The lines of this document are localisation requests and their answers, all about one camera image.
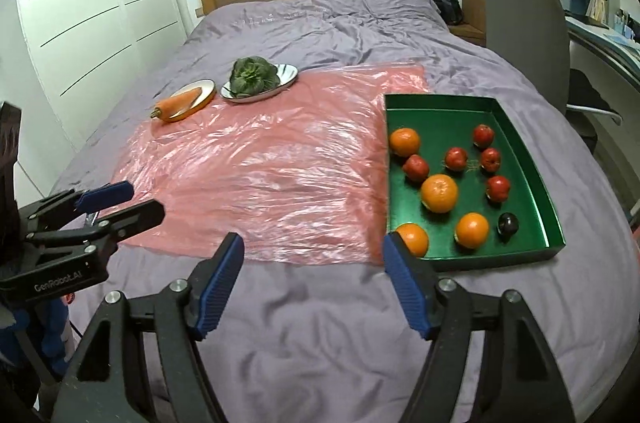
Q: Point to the small red apple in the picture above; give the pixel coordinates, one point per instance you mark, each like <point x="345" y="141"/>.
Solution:
<point x="483" y="135"/>

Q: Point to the large red apple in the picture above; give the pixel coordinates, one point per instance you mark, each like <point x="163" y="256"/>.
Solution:
<point x="416" y="169"/>

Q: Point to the carrot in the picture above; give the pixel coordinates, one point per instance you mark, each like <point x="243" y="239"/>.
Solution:
<point x="166" y="109"/>

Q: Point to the white wardrobe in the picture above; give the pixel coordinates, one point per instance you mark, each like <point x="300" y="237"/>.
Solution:
<point x="85" y="55"/>

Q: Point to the white oval dish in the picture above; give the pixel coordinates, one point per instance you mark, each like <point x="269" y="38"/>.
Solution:
<point x="287" y="74"/>

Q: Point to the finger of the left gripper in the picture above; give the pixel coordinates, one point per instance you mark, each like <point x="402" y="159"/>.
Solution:
<point x="67" y="205"/>
<point x="109" y="231"/>

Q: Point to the wooden bedside cabinet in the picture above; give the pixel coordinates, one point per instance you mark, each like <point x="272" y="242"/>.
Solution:
<point x="473" y="26"/>

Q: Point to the dark purple plum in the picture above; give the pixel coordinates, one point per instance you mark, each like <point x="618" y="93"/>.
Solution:
<point x="507" y="225"/>

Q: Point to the orange rimmed white plate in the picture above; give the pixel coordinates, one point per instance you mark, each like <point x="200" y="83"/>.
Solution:
<point x="207" y="91"/>

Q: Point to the small orange tangerine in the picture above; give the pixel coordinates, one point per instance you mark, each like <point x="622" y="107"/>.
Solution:
<point x="404" y="142"/>

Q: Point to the large orange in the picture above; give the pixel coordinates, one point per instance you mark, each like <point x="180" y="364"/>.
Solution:
<point x="439" y="194"/>

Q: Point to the pink plastic sheet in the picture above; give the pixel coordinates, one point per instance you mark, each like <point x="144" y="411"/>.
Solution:
<point x="302" y="176"/>

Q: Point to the left blue white gloved hand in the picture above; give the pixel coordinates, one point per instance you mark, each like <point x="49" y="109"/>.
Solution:
<point x="40" y="331"/>

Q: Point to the grey office chair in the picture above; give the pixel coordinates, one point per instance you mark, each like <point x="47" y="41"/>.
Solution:
<point x="532" y="36"/>

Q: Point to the red tomato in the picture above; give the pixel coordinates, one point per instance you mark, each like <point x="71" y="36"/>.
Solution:
<point x="490" y="160"/>

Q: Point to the green tray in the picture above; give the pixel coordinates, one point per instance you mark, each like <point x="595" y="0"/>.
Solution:
<point x="443" y="121"/>

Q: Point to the green leafy vegetable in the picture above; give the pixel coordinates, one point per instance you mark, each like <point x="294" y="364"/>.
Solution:
<point x="251" y="76"/>

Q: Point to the white desk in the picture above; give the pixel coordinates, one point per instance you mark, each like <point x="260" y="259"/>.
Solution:
<point x="610" y="63"/>

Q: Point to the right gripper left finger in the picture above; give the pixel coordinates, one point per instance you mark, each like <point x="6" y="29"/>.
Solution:
<point x="211" y="283"/>

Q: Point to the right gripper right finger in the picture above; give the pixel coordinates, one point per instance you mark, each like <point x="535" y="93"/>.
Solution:
<point x="414" y="282"/>

